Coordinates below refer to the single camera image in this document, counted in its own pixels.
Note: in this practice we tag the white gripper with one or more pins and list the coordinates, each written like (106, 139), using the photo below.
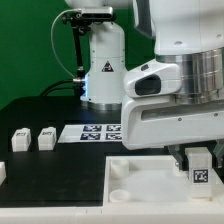
(156, 122)

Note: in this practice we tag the white square tabletop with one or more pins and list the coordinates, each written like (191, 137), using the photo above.
(151, 180)

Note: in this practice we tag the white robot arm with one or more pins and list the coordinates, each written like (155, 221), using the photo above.
(178, 97)

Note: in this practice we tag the white sheet with AprilTags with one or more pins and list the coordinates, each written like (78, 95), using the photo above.
(91, 133)

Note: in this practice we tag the white block left edge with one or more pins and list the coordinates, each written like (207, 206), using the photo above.
(2, 172)

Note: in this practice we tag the white obstacle wall fence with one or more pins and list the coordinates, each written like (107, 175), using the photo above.
(123, 213)

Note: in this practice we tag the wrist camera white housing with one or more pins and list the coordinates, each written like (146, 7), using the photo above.
(153, 79)

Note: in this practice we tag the black camera on stand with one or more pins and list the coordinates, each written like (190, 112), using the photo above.
(80, 22)

